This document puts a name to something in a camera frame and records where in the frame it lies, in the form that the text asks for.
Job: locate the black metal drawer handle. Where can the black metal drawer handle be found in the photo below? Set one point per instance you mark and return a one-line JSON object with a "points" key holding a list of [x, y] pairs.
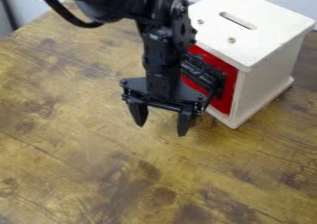
{"points": [[204, 75]]}

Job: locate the dark pole at left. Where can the dark pole at left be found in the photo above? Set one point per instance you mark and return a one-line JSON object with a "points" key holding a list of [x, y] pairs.
{"points": [[8, 24]]}

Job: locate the white wooden box cabinet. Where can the white wooden box cabinet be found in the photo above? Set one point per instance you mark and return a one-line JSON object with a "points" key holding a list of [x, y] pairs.
{"points": [[254, 36]]}

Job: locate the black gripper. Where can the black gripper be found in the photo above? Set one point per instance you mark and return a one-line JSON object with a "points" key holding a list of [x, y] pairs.
{"points": [[161, 89]]}

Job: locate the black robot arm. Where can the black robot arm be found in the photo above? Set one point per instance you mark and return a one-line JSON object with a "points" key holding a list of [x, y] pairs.
{"points": [[153, 15]]}

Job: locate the red wooden drawer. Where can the red wooden drawer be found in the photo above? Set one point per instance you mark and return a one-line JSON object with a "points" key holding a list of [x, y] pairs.
{"points": [[221, 103]]}

